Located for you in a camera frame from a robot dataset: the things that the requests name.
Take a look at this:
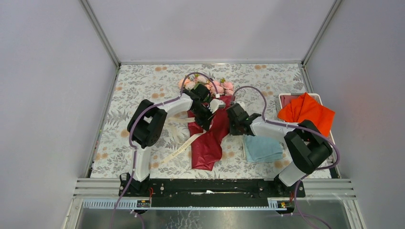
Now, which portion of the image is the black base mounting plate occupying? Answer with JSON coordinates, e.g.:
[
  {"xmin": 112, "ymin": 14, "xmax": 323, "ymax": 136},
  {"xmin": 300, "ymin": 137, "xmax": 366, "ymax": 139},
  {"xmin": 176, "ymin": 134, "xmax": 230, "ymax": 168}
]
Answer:
[{"xmin": 124, "ymin": 178, "xmax": 306, "ymax": 208}]

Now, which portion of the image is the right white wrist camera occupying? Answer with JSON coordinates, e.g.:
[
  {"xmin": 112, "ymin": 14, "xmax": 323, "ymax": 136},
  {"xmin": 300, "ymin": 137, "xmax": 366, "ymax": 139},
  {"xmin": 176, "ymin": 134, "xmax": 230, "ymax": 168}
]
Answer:
[{"xmin": 235, "ymin": 101, "xmax": 246, "ymax": 110}]

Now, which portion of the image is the floral patterned table mat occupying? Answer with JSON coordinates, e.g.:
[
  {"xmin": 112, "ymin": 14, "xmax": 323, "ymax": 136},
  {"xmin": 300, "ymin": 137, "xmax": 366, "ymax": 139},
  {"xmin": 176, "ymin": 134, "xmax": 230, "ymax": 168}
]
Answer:
[{"xmin": 90, "ymin": 63, "xmax": 306, "ymax": 179}]

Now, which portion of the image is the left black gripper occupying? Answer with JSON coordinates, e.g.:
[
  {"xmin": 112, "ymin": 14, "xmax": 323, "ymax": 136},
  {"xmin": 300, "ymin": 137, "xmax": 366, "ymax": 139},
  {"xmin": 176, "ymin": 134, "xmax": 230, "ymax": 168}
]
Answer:
[{"xmin": 189, "ymin": 104, "xmax": 215, "ymax": 131}]

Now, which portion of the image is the white plastic basket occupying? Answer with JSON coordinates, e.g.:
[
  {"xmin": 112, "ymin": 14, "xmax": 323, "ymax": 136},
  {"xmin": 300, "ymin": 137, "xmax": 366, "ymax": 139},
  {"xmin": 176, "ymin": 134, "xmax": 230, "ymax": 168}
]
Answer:
[{"xmin": 277, "ymin": 93, "xmax": 336, "ymax": 149}]

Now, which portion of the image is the light blue folded cloth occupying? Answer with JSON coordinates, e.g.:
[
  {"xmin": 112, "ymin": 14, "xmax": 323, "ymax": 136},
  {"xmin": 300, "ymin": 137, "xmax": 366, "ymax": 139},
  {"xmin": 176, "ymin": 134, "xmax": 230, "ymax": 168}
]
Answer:
[{"xmin": 243, "ymin": 135, "xmax": 283, "ymax": 163}]

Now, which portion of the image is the dark red wrapping paper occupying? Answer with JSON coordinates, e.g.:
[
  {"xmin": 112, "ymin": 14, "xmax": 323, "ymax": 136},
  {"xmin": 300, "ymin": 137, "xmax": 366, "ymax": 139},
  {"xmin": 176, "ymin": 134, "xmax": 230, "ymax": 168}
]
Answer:
[{"xmin": 188, "ymin": 95, "xmax": 231, "ymax": 171}]

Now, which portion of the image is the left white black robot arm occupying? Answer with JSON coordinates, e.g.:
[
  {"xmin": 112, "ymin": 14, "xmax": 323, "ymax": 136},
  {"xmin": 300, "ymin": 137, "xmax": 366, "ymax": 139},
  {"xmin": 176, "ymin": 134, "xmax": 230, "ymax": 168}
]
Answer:
[{"xmin": 119, "ymin": 85, "xmax": 214, "ymax": 197}]

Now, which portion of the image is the aluminium front rail frame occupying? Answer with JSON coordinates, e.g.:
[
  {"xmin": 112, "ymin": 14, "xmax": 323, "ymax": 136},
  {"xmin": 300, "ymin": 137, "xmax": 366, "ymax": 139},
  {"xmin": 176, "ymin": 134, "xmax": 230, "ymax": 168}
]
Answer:
[{"xmin": 74, "ymin": 178, "xmax": 356, "ymax": 210}]

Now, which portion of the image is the pink fake flower bunch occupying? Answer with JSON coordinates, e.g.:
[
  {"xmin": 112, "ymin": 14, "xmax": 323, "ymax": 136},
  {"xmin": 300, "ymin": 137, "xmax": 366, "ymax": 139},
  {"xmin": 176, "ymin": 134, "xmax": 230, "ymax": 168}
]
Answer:
[{"xmin": 178, "ymin": 74, "xmax": 234, "ymax": 97}]

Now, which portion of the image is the cream ribbon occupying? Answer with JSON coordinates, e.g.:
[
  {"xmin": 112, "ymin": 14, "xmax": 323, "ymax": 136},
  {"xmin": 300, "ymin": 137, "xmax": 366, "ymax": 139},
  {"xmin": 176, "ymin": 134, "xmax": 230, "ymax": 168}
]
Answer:
[{"xmin": 160, "ymin": 117, "xmax": 207, "ymax": 165}]

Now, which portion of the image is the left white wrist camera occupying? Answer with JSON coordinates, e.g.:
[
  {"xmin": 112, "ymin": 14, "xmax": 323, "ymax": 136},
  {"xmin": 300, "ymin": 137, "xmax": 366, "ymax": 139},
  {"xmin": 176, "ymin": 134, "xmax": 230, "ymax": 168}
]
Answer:
[{"xmin": 208, "ymin": 94, "xmax": 226, "ymax": 114}]

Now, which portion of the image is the orange cloth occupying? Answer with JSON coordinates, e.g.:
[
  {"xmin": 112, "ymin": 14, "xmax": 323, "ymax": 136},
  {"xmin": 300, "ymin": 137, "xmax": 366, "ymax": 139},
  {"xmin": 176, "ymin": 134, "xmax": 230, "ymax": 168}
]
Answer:
[{"xmin": 277, "ymin": 92, "xmax": 336, "ymax": 136}]

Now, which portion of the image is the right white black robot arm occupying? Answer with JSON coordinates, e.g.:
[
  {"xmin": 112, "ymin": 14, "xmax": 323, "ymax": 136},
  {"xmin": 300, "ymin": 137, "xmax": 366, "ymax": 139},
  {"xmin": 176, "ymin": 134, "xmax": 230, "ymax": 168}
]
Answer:
[{"xmin": 226, "ymin": 103, "xmax": 335, "ymax": 198}]

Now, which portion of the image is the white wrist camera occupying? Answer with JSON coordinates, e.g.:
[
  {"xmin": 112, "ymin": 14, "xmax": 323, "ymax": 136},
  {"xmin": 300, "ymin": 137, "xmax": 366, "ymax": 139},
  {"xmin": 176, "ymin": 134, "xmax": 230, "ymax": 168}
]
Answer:
[
  {"xmin": 235, "ymin": 101, "xmax": 246, "ymax": 110},
  {"xmin": 208, "ymin": 94, "xmax": 226, "ymax": 114}
]

